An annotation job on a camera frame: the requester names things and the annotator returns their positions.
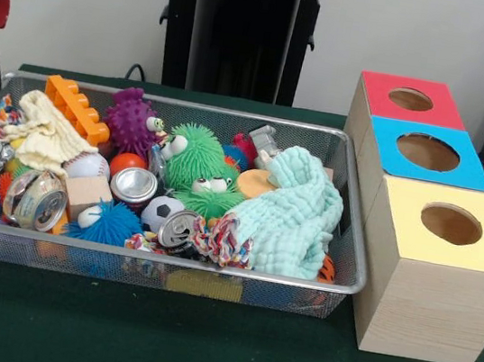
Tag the mint green cloth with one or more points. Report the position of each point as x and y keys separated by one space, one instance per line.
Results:
x=296 y=216

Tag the green fuzzy toy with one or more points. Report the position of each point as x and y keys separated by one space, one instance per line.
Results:
x=195 y=156

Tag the orange toy building block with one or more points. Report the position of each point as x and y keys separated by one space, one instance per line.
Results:
x=75 y=106

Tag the small soccer ball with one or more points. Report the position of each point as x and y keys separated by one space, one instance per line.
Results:
x=161 y=214

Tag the red black drink can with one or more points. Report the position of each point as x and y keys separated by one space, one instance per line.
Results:
x=134 y=185

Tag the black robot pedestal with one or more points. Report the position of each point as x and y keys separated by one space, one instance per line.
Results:
x=228 y=29

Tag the purple spiky toy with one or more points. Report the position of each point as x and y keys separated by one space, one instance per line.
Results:
x=132 y=121

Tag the cream knitted cloth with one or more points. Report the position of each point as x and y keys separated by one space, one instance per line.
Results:
x=48 y=134

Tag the blue fuzzy toy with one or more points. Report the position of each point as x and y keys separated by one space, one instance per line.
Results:
x=112 y=223

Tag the wooden box with three holes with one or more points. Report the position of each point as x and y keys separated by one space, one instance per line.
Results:
x=423 y=308

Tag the dark green table cloth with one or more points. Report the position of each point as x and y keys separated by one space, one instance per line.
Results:
x=155 y=336

